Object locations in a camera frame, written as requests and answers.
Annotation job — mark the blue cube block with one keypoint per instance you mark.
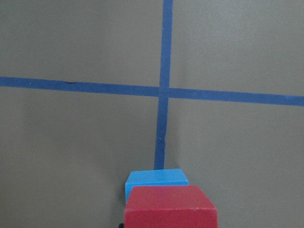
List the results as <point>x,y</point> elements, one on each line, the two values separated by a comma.
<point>165,177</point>

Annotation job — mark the red cube block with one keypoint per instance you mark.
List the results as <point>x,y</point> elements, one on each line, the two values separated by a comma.
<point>184,206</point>

